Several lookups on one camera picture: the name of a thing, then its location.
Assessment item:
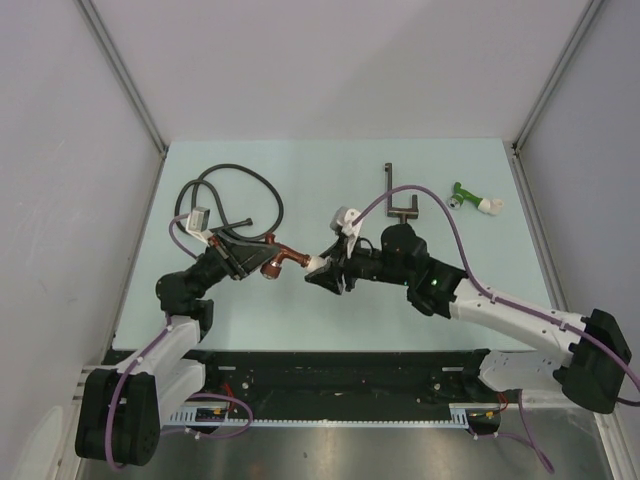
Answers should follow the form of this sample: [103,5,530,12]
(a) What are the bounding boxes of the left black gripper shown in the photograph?
[187,227,280,296]

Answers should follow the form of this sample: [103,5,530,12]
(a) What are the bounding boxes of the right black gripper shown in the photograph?
[306,233,411,295]

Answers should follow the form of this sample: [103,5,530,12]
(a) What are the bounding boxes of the white plastic elbow fitting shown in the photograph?
[304,255,330,274]

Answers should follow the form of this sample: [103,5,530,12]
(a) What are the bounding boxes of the dark red brass faucet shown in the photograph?
[260,233,312,280]

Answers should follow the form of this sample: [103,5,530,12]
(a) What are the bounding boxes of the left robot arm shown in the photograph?
[75,232,279,470]

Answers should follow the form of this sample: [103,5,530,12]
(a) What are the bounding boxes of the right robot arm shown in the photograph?
[305,224,631,414]

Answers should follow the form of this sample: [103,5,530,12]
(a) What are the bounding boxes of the green faucet with elbow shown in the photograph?
[446,182,504,216]

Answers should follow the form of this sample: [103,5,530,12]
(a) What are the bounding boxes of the dark metal faucet spout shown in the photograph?
[383,162,420,221]

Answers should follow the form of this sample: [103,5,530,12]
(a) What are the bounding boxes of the grey flexible metal hose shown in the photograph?
[175,163,285,241]

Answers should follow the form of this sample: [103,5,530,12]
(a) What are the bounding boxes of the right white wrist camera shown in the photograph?
[330,206,361,258]

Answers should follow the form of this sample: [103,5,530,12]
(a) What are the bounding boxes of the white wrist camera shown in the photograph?
[185,207,212,243]
[330,206,361,258]

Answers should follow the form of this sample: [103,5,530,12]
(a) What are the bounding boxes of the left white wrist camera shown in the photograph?
[185,207,212,243]

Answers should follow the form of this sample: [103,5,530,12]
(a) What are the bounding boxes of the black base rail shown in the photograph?
[102,349,584,421]

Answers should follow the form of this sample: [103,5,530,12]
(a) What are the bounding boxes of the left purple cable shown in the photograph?
[105,217,254,472]

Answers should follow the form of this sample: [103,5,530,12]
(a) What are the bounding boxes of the white slotted cable duct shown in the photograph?
[94,402,506,429]

